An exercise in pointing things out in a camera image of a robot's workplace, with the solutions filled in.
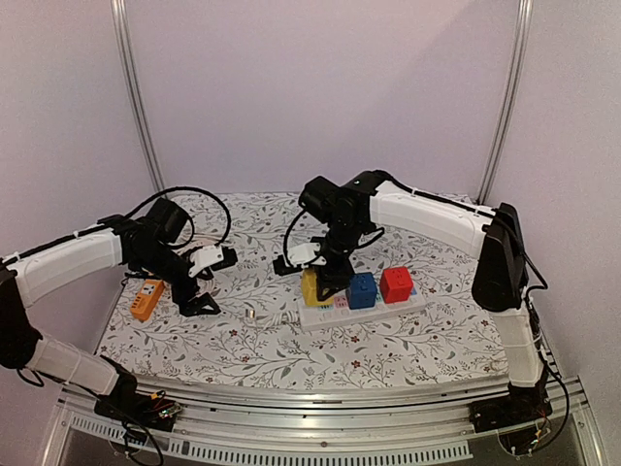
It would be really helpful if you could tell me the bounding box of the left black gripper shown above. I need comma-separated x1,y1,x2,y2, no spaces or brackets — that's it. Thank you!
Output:
135,244,221,316

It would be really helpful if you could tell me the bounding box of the yellow cube socket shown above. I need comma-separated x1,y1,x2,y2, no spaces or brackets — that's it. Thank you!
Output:
301,268,334,307

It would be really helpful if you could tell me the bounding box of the blue cube socket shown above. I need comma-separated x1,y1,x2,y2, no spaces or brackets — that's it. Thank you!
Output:
345,272,377,310

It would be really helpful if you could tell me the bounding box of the white multicolour power strip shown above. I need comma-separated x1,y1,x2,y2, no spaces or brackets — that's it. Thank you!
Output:
298,288,427,332

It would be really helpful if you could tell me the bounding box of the orange power strip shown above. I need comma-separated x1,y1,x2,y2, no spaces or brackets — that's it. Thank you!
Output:
130,279,165,322

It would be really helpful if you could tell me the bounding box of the red cube socket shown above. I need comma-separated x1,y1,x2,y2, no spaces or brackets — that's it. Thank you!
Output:
379,267,413,304

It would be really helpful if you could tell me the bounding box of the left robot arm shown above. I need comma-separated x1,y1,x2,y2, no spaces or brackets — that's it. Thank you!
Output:
1,199,236,421

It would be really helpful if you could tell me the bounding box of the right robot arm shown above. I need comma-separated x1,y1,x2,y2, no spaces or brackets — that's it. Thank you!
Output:
283,170,544,423

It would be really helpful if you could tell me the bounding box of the pink round power strip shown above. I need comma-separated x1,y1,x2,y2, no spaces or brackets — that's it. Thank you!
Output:
187,234,219,249

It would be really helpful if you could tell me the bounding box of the floral table mat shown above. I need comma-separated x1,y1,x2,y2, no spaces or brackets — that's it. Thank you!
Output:
97,193,509,391

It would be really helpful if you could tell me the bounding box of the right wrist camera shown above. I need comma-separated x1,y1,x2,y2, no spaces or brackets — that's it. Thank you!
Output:
273,243,326,276

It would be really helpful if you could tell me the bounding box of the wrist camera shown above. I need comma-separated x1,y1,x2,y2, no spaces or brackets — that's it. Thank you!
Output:
273,243,326,276
188,245,238,278

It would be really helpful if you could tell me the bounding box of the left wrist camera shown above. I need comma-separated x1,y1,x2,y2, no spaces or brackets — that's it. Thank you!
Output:
188,245,238,278

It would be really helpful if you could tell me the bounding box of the front aluminium rail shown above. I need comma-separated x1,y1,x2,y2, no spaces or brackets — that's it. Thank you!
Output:
41,373,607,466

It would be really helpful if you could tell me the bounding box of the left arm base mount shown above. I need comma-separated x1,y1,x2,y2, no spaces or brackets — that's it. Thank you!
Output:
94,384,182,432

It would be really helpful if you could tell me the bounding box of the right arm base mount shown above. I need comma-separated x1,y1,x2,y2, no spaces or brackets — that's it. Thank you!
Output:
469,385,552,456

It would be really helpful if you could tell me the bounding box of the left aluminium frame post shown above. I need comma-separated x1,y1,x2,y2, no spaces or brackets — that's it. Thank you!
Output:
110,0,166,191

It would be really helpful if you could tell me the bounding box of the aluminium frame post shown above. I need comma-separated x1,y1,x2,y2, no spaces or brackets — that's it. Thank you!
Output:
110,0,166,191
474,0,534,205

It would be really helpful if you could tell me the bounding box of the right aluminium frame post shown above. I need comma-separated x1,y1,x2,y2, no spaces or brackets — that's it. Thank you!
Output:
474,0,534,205

